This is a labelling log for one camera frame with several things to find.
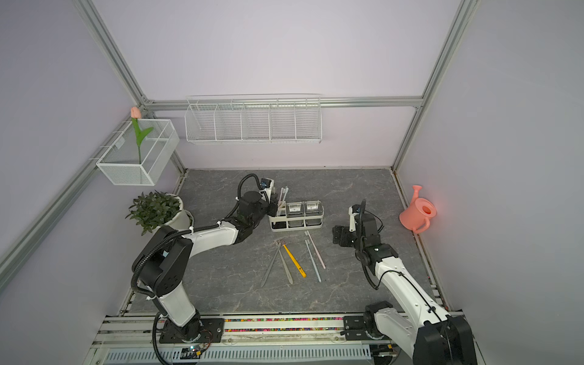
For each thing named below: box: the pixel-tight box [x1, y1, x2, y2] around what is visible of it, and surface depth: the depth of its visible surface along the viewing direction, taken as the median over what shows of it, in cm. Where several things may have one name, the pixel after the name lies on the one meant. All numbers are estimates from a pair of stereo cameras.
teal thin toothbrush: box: [304, 238, 322, 283], surface depth 92 cm
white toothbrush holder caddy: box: [268, 199, 325, 232], surface depth 99 cm
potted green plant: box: [124, 190, 185, 236], surface depth 86 cm
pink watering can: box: [399, 184, 437, 234], surface depth 95 cm
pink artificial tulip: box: [130, 106, 154, 165], surface depth 87 cm
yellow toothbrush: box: [282, 244, 308, 279], surface depth 90 cm
